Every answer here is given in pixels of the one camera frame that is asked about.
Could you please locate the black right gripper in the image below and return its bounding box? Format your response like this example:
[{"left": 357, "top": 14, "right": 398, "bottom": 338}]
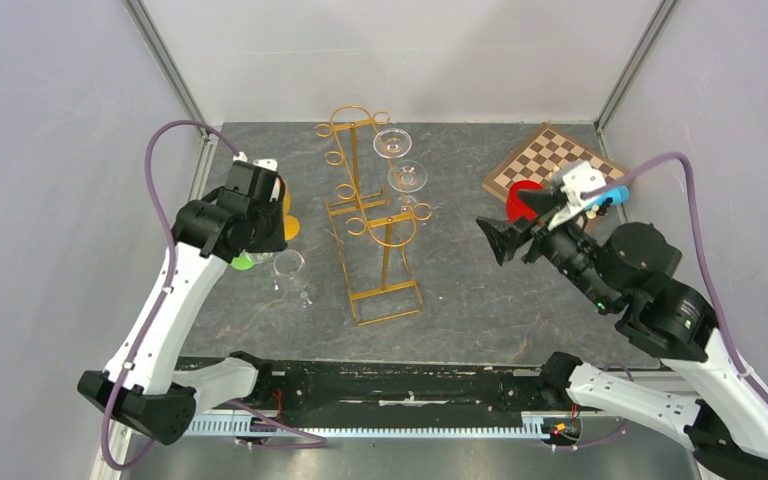
[{"left": 475, "top": 186, "right": 617, "bottom": 309}]

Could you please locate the red wine glass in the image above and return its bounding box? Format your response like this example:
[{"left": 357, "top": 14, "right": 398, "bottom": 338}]
[{"left": 505, "top": 180, "right": 551, "bottom": 222}]

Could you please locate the orange wine glass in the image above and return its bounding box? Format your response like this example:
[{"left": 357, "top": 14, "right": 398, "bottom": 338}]
[{"left": 283, "top": 183, "right": 301, "bottom": 241}]

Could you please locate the green wine glass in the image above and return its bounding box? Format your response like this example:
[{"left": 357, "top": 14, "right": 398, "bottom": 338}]
[{"left": 230, "top": 252, "right": 255, "bottom": 271}]

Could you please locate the clear wine glass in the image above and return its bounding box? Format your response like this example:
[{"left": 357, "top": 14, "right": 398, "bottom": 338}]
[
  {"left": 373, "top": 128, "right": 413, "bottom": 159},
  {"left": 272, "top": 249, "right": 314, "bottom": 309},
  {"left": 387, "top": 160, "right": 428, "bottom": 194},
  {"left": 248, "top": 253, "right": 282, "bottom": 292}
]

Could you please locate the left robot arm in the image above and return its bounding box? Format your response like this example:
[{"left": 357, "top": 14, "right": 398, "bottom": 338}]
[{"left": 77, "top": 159, "right": 287, "bottom": 445}]

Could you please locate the wooden chessboard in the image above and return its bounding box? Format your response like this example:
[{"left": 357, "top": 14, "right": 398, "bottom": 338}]
[{"left": 482, "top": 122, "right": 628, "bottom": 221}]

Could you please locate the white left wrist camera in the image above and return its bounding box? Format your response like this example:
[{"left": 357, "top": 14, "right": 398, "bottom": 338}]
[{"left": 233, "top": 152, "right": 278, "bottom": 172}]

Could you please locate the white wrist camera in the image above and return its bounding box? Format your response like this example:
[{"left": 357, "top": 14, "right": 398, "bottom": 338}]
[
  {"left": 233, "top": 152, "right": 278, "bottom": 172},
  {"left": 548, "top": 160, "right": 607, "bottom": 230}
]

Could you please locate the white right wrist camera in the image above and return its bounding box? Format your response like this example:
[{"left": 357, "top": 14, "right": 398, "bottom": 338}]
[{"left": 548, "top": 160, "right": 607, "bottom": 230}]

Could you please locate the gold wire glass rack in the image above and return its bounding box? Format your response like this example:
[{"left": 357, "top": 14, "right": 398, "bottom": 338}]
[{"left": 315, "top": 104, "right": 432, "bottom": 326}]

